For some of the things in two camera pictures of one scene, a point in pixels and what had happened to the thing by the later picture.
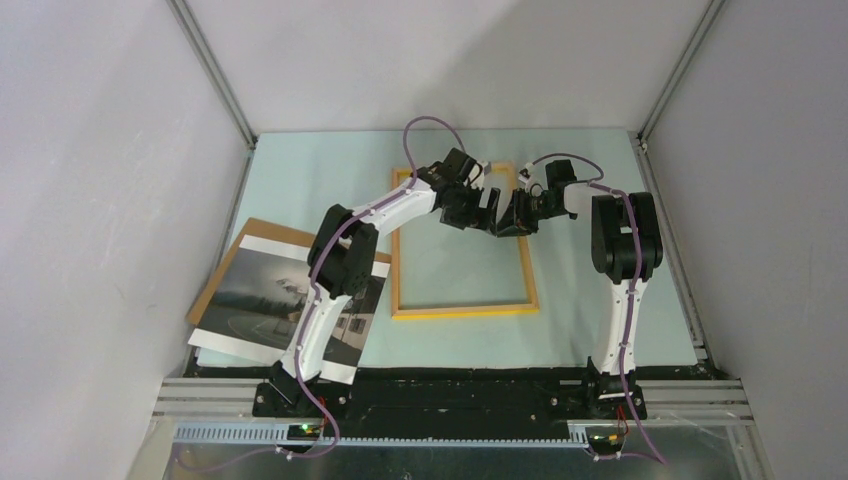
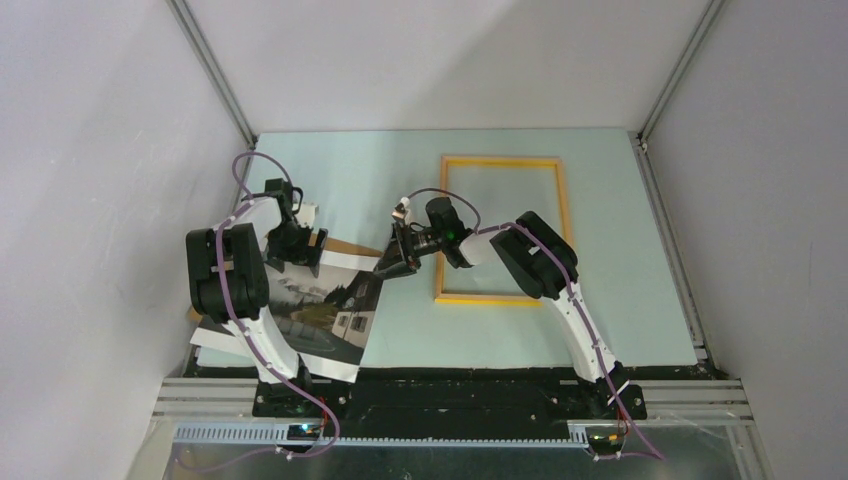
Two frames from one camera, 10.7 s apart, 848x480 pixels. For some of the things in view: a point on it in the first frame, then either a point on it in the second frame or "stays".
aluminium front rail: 721,402 stays
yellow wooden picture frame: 466,310 to 501,299
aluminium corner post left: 210,70 stays
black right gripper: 516,211 to 395,262
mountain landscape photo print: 262,300 stays
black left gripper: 485,221 to 307,255
